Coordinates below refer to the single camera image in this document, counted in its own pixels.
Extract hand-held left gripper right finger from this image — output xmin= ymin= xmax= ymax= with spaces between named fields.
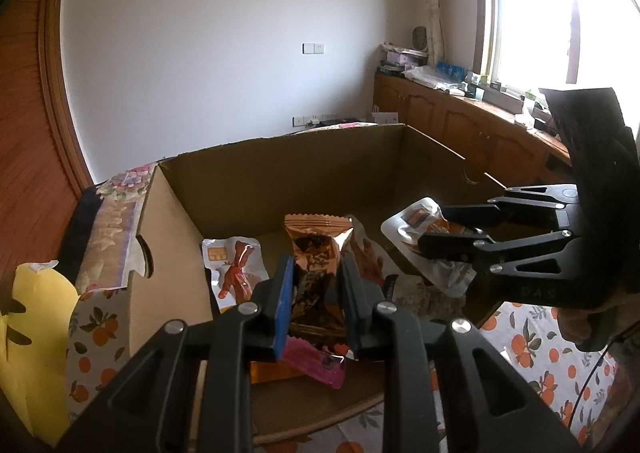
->
xmin=337 ymin=260 xmax=583 ymax=453

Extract yellow plush pillow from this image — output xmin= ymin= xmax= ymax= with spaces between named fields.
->
xmin=0 ymin=260 xmax=82 ymax=446

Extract row of blue boxes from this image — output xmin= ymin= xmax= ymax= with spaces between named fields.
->
xmin=434 ymin=61 xmax=465 ymax=80

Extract wooden cabinet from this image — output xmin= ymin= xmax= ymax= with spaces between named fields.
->
xmin=374 ymin=72 xmax=576 ymax=190

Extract pile of boxes and papers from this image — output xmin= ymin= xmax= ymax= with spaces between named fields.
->
xmin=378 ymin=44 xmax=432 ymax=78

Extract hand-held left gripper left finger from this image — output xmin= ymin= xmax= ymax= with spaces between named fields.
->
xmin=55 ymin=253 xmax=296 ymax=453

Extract white sausage packet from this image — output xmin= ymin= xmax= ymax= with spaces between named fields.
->
xmin=201 ymin=236 xmax=267 ymax=315

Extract brown cardboard box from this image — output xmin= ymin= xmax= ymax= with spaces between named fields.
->
xmin=127 ymin=123 xmax=511 ymax=446

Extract clear packet with red print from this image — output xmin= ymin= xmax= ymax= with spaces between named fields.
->
xmin=344 ymin=214 xmax=402 ymax=286

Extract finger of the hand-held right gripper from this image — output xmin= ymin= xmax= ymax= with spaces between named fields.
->
xmin=417 ymin=229 xmax=582 ymax=280
xmin=440 ymin=184 xmax=582 ymax=235

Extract thin black cable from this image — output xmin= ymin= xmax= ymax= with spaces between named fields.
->
xmin=569 ymin=330 xmax=632 ymax=430

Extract orange print bed sheet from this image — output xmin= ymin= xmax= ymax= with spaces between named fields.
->
xmin=65 ymin=283 xmax=626 ymax=453

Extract white plastic bags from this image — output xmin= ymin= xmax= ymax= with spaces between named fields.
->
xmin=404 ymin=65 xmax=468 ymax=94

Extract orange brown snack packet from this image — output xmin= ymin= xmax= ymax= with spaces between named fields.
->
xmin=284 ymin=213 xmax=357 ymax=336

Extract person's right forearm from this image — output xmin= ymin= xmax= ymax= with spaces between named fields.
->
xmin=585 ymin=333 xmax=640 ymax=451

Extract person's right hand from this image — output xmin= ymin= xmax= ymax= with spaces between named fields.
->
xmin=556 ymin=304 xmax=595 ymax=348

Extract window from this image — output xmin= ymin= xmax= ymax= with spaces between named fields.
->
xmin=472 ymin=0 xmax=640 ymax=101

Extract pink snack packet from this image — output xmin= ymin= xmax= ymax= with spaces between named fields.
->
xmin=281 ymin=335 xmax=347 ymax=390

